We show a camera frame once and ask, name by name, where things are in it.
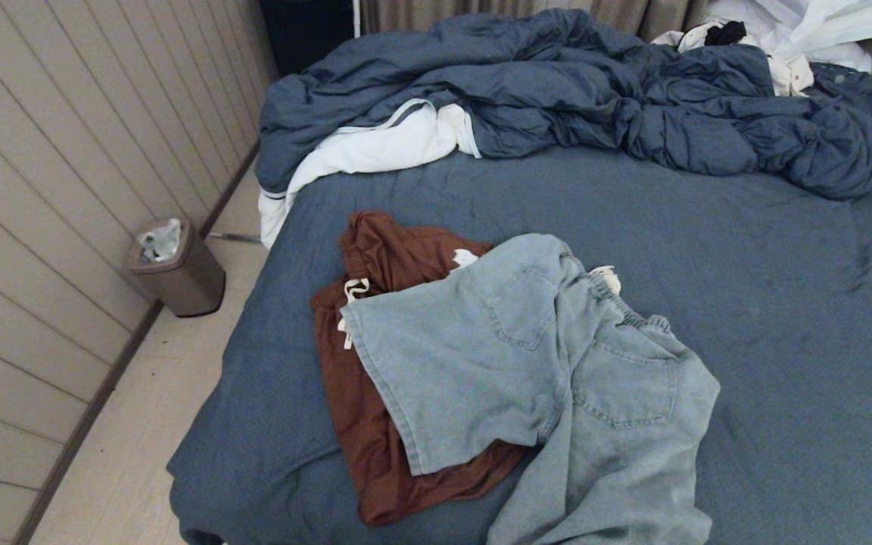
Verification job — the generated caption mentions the light blue denim jeans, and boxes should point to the light blue denim jeans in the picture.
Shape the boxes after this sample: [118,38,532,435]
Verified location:
[339,232,722,545]

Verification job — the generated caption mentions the rust brown shorts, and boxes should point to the rust brown shorts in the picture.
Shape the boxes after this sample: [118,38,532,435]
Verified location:
[309,210,531,528]

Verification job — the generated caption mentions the dark blue crumpled duvet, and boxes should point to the dark blue crumpled duvet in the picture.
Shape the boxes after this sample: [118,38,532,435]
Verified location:
[254,8,872,201]

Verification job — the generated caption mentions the brown trash bin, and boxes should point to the brown trash bin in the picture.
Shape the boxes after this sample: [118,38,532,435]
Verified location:
[126,220,226,317]

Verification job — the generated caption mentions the black cabinet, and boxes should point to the black cabinet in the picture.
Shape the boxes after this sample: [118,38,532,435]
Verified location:
[258,0,357,76]

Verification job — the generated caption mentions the white plastic bin bag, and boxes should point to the white plastic bin bag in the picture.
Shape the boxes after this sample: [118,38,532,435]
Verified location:
[137,219,182,263]

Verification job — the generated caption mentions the beige curtain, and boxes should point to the beige curtain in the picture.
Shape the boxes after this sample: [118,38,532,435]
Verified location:
[360,0,717,42]

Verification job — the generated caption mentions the blue bed sheet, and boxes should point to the blue bed sheet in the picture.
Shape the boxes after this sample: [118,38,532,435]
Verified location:
[166,144,872,545]

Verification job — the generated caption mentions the small black garment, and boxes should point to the small black garment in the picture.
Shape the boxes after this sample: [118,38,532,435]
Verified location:
[705,20,747,46]

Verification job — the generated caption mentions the cream jacket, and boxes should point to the cream jacket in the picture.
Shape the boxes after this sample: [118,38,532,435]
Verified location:
[652,23,815,97]

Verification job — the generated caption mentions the white shirt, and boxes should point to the white shirt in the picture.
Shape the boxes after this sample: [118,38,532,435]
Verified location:
[705,0,872,73]

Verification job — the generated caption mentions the dark denim garment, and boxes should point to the dark denim garment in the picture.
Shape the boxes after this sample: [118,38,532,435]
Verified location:
[811,62,872,164]

